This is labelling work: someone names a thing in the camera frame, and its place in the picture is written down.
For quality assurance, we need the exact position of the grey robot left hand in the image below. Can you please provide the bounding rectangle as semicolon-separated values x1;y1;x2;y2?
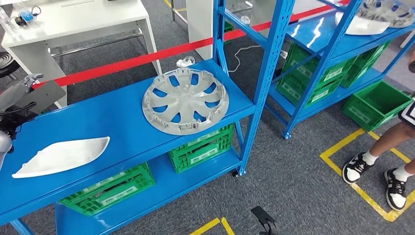
0;73;45;111

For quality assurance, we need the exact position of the white curved plastic part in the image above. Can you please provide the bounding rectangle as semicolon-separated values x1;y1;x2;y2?
335;11;392;36
12;136;111;179

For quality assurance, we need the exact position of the blue metal shelf rack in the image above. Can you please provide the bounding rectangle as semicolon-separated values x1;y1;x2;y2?
266;0;415;140
0;0;296;235

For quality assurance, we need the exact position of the black ribbed round base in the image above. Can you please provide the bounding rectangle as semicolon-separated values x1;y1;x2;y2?
0;51;21;80

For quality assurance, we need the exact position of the white desk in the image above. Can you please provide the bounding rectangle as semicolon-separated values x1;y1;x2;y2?
0;0;163;109

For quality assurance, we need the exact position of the red barrier belt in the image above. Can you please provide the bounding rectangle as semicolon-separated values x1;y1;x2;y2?
32;0;351;90

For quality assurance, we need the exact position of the grey plastic wheel hubcap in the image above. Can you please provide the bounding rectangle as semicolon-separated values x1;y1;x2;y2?
142;67;230;136
356;0;415;29

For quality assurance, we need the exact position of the white power strip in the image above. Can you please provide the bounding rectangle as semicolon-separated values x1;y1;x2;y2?
176;56;197;69

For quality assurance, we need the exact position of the white desk side panel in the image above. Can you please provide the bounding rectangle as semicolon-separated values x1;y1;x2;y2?
185;0;215;61

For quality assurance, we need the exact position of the black robot right foot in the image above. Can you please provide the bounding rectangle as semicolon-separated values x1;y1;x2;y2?
250;206;278;235

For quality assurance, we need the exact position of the black and white sneaker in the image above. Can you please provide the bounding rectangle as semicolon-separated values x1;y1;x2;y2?
342;152;373;186
384;168;408;212

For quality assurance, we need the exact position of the person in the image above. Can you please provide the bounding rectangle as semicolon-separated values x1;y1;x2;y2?
342;50;415;212

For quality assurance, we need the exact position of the black wrist mount plate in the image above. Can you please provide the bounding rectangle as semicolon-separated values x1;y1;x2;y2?
17;81;67;115

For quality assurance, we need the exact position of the blue gadget with black cable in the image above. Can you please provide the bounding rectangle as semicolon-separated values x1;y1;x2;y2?
13;5;42;27

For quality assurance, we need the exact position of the white floor cable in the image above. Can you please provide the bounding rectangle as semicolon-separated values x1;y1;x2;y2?
227;45;263;73

